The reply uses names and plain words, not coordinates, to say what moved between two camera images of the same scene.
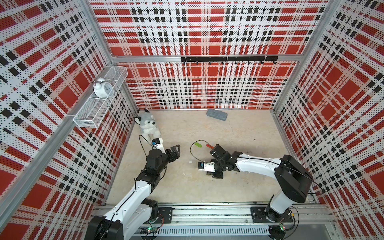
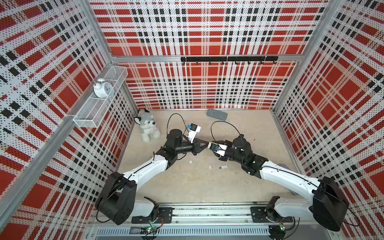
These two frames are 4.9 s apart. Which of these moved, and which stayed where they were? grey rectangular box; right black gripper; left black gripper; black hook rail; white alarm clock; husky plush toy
Moved: right black gripper; left black gripper
Stayed: black hook rail; white alarm clock; grey rectangular box; husky plush toy
